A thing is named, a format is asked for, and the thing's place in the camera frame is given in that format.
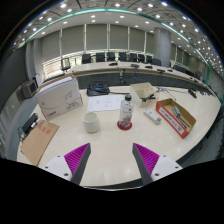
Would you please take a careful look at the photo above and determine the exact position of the brown cardboard sheet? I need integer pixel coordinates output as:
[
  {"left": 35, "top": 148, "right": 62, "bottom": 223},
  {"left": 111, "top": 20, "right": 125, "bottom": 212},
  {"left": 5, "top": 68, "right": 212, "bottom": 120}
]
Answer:
[{"left": 19, "top": 120, "right": 60, "bottom": 167}]

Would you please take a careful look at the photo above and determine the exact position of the group of black desk microphones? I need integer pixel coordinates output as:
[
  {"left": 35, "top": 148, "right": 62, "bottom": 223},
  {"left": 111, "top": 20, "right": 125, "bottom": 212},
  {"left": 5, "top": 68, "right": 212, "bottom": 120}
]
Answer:
[{"left": 108, "top": 61, "right": 198, "bottom": 100}]

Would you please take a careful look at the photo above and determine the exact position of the red-edged open cardboard box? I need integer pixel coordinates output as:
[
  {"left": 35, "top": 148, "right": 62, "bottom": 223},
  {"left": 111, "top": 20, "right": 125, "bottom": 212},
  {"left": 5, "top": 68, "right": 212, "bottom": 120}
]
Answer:
[{"left": 155, "top": 97, "right": 197, "bottom": 140}]

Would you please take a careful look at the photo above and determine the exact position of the black tool in white box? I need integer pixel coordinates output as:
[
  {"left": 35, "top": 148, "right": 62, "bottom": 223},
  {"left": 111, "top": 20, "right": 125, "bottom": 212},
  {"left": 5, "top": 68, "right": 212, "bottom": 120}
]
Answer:
[{"left": 140, "top": 93, "right": 157, "bottom": 103}]

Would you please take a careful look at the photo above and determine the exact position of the black desk device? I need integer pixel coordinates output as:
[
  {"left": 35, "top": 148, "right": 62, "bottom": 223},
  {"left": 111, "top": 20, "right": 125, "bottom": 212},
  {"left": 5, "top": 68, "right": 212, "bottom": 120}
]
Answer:
[{"left": 86, "top": 82, "right": 111, "bottom": 97}]

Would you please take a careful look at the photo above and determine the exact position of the group of ceiling lights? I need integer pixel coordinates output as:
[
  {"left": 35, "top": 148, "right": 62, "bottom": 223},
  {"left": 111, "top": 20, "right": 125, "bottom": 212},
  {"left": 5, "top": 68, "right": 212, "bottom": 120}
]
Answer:
[{"left": 13, "top": 0, "right": 224, "bottom": 78}]

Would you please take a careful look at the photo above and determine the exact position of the row of black office chairs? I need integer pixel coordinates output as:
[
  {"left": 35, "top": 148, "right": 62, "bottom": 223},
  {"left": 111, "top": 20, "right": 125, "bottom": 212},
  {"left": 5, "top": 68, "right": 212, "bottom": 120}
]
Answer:
[{"left": 59, "top": 51, "right": 188, "bottom": 75}]

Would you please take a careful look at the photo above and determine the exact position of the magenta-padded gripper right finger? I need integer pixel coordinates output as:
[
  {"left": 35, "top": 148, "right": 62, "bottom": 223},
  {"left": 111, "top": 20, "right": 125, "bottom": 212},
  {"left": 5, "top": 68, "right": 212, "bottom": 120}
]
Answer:
[{"left": 131, "top": 142, "right": 184, "bottom": 186}]

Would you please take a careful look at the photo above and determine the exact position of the white remote control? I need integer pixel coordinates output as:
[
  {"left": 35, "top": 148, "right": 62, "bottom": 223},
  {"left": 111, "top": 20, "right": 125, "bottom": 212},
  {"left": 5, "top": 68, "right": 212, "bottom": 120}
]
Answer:
[{"left": 143, "top": 108, "right": 163, "bottom": 125}]

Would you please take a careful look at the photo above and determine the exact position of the clear black-capped drink bottle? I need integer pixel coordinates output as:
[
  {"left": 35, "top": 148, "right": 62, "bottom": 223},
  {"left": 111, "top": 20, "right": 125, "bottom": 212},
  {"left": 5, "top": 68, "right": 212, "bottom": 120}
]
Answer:
[{"left": 118, "top": 94, "right": 135, "bottom": 130}]

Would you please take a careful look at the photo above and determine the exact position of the black slim tool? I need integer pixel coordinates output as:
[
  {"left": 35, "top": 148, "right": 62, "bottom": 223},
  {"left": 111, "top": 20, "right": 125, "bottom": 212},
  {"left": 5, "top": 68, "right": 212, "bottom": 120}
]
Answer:
[{"left": 176, "top": 114, "right": 191, "bottom": 130}]

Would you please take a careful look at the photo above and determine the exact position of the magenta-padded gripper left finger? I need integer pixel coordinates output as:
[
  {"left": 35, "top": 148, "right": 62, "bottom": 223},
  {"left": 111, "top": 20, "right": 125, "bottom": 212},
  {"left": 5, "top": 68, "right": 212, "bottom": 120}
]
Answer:
[{"left": 40, "top": 142, "right": 92, "bottom": 186}]

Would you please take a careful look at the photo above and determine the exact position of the white paper carton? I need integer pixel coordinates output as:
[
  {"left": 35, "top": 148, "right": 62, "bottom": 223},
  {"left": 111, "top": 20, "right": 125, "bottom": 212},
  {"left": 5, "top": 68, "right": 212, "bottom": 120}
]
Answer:
[{"left": 35, "top": 74, "right": 84, "bottom": 121}]

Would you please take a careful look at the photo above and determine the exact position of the grey CRT monitor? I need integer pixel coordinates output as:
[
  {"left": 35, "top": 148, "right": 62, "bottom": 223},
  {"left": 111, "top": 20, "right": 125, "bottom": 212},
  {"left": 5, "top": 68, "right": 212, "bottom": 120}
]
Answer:
[{"left": 20, "top": 79, "right": 39, "bottom": 100}]

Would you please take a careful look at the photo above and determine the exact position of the white printed paper sheet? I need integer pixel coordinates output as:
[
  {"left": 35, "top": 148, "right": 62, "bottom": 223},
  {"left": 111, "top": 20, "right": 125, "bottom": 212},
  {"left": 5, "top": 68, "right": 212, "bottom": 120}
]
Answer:
[{"left": 87, "top": 94, "right": 126, "bottom": 113}]

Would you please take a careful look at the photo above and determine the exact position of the black power strip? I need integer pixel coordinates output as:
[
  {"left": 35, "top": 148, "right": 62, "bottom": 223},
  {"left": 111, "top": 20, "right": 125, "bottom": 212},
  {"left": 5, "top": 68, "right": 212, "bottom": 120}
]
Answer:
[{"left": 20, "top": 113, "right": 39, "bottom": 136}]

